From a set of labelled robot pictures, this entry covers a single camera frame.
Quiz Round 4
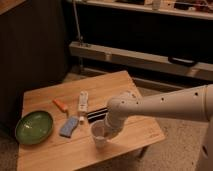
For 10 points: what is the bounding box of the orange marker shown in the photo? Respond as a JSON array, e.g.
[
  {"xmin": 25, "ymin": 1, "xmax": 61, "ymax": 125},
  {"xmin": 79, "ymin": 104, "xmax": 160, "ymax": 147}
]
[{"xmin": 53, "ymin": 99, "xmax": 68, "ymax": 112}]

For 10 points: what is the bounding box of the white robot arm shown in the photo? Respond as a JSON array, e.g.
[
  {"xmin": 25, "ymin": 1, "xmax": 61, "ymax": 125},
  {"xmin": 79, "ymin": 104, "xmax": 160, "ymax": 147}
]
[{"xmin": 104, "ymin": 84, "xmax": 213, "ymax": 171}]

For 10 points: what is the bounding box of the metal pole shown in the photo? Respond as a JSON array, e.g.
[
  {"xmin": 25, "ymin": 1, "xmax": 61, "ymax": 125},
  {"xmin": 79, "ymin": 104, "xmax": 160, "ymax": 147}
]
[{"xmin": 72, "ymin": 0, "xmax": 83, "ymax": 46}]

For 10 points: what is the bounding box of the blue sponge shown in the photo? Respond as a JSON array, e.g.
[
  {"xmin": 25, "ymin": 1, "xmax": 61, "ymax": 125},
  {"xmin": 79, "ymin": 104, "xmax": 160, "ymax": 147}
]
[{"xmin": 59, "ymin": 117, "xmax": 78, "ymax": 138}]

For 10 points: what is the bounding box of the white remote control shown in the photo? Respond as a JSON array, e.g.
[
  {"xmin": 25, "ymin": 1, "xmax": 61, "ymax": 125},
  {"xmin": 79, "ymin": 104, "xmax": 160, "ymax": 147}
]
[{"xmin": 78, "ymin": 91, "xmax": 89, "ymax": 112}]

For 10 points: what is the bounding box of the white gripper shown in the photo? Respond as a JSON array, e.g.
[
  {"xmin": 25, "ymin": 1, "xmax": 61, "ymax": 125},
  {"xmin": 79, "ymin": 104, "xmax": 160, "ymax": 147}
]
[{"xmin": 104, "ymin": 113, "xmax": 126, "ymax": 139}]

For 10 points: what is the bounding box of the white shelf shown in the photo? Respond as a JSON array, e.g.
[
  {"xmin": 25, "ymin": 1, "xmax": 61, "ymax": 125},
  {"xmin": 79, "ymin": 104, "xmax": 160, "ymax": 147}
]
[{"xmin": 66, "ymin": 0, "xmax": 213, "ymax": 22}]

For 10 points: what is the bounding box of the green bowl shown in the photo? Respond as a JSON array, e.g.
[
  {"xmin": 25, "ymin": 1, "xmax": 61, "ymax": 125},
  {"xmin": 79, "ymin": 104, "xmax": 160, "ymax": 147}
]
[{"xmin": 15, "ymin": 111, "xmax": 53, "ymax": 145}]

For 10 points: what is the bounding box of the white ceramic cup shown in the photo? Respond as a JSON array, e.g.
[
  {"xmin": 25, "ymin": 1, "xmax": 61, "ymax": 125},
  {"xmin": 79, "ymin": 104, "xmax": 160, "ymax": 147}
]
[{"xmin": 91, "ymin": 120, "xmax": 107, "ymax": 148}]

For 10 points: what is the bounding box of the dark cabinet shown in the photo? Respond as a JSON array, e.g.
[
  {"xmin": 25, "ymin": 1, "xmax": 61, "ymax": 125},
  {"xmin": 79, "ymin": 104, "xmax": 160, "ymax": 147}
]
[{"xmin": 0, "ymin": 0, "xmax": 67, "ymax": 132}]

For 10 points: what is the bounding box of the small wooden table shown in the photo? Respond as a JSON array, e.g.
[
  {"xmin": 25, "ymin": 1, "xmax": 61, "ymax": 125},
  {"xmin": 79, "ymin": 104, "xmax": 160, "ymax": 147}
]
[{"xmin": 17, "ymin": 71, "xmax": 165, "ymax": 171}]

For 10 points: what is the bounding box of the black striped box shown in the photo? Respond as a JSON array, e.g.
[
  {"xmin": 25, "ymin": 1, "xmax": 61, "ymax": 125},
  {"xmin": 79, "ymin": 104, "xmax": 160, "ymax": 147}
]
[{"xmin": 87, "ymin": 108, "xmax": 108, "ymax": 123}]

